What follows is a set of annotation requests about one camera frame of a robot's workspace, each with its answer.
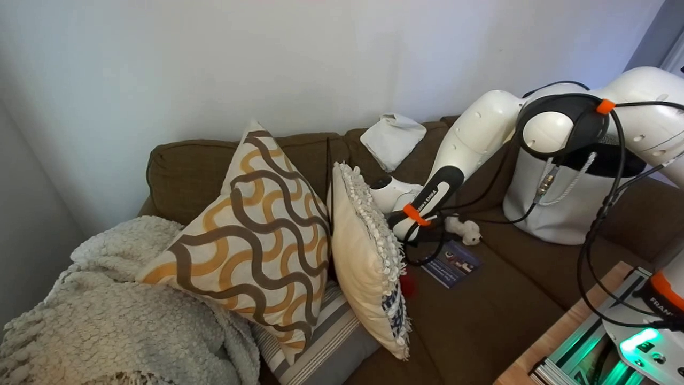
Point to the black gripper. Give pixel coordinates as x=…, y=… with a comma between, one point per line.
x=436, y=194

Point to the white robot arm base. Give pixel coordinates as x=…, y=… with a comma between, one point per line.
x=653, y=328

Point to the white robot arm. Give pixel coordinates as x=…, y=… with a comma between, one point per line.
x=477, y=136

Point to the blue paperback book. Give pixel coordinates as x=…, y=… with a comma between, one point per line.
x=452, y=267

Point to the small white teddy bear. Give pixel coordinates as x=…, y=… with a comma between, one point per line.
x=466, y=229

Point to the white folded cloth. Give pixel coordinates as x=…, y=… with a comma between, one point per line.
x=391, y=141

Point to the cream fringed throw pillow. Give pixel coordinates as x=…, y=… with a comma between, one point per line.
x=366, y=265

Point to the white and black tote bag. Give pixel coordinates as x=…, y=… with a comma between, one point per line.
x=556, y=222

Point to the brown fabric sofa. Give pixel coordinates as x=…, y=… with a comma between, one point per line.
x=499, y=314

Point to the grey striped cushion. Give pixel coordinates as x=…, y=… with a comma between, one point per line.
x=323, y=345

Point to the wave patterned throw pillow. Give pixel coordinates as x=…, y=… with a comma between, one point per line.
x=248, y=236

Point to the grey knitted blanket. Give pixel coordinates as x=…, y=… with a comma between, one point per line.
x=108, y=322

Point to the aluminium frame rail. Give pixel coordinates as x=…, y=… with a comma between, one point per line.
x=570, y=357

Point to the grey window frame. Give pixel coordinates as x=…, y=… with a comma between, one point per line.
x=666, y=36

